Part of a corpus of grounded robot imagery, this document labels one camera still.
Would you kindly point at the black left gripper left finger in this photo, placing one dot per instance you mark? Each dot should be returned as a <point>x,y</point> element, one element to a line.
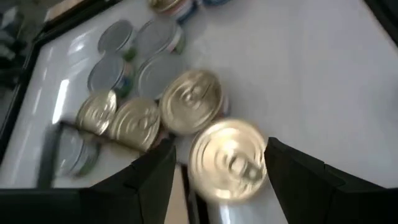
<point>146,186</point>

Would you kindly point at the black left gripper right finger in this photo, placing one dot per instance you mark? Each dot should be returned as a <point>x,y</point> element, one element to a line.
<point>311,193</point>

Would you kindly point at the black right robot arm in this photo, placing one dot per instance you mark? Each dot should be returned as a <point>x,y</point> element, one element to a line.
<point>385,15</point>

